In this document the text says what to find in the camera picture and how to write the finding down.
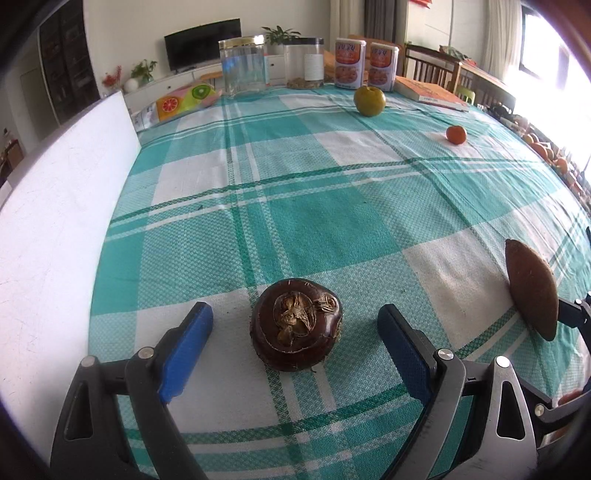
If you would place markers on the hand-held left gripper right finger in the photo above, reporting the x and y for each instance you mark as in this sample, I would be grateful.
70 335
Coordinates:
406 355

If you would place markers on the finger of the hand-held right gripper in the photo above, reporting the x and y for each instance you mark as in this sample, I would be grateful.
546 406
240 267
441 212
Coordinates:
575 318
545 408

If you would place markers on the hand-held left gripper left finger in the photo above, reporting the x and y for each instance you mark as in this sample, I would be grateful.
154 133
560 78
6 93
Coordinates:
184 355

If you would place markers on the small brown sweet potato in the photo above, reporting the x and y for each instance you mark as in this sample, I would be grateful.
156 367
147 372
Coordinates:
531 286

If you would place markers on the large dark brown water chestnut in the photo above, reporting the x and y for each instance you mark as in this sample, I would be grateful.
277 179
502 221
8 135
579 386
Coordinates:
295 344

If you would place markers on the white cardboard box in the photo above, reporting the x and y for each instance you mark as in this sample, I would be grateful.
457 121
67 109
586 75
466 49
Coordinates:
60 207

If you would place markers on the orange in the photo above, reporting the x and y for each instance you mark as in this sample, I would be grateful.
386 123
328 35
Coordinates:
539 150
561 163

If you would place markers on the teal checked tablecloth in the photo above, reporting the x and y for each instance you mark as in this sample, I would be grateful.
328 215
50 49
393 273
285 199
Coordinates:
323 207

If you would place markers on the small orange tangerine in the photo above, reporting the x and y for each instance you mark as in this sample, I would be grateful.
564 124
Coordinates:
456 135

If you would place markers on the white printed packet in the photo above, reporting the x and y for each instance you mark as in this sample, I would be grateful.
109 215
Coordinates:
145 118

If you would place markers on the green stool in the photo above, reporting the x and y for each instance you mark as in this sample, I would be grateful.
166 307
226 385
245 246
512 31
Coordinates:
467 95

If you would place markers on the wooden desk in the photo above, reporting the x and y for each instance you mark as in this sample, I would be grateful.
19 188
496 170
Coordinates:
489 83

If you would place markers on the fruit print pouch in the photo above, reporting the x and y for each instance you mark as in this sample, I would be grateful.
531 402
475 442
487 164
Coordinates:
184 99

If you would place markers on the green apple far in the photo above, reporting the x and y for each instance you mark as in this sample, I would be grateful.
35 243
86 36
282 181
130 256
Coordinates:
369 101

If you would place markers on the orange book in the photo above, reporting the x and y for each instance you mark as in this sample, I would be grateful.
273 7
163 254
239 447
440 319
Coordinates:
429 94

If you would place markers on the window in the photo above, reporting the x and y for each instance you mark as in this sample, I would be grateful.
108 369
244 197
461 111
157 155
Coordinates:
554 46

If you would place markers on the white round vase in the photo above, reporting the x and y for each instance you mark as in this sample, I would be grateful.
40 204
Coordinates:
131 84

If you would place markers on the white television cabinet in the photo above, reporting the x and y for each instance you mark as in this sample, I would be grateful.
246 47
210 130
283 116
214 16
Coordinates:
184 78

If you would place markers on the red flowers in vase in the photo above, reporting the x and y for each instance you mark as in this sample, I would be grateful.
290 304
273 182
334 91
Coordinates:
112 79

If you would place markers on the red and white can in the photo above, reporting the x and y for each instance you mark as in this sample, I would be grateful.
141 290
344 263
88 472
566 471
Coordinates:
349 64
382 68

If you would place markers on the leafy green potted plant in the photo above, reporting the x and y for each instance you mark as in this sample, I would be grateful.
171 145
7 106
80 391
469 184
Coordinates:
143 70

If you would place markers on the white curtain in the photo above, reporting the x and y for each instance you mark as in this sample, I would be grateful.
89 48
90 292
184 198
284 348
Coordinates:
503 37

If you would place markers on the dark wooden chair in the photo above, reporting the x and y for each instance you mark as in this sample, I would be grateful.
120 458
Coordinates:
429 64

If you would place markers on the glass jar with gold lid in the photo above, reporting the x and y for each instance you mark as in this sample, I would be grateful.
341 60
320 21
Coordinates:
242 69

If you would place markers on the clear jar with black lid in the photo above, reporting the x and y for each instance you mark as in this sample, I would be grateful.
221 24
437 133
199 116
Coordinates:
302 64

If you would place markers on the black television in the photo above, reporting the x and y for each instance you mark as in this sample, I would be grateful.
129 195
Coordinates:
198 46

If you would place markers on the dark glass bookcase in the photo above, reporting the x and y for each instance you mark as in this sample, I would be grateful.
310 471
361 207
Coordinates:
67 60

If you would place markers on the large green potted plant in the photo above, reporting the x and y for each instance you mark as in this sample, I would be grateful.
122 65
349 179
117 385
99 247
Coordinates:
279 34

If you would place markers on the grey curtain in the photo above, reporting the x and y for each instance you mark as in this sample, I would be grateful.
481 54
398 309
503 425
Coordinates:
383 21

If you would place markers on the red wall hanging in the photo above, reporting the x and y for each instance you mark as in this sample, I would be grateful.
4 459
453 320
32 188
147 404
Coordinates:
420 2

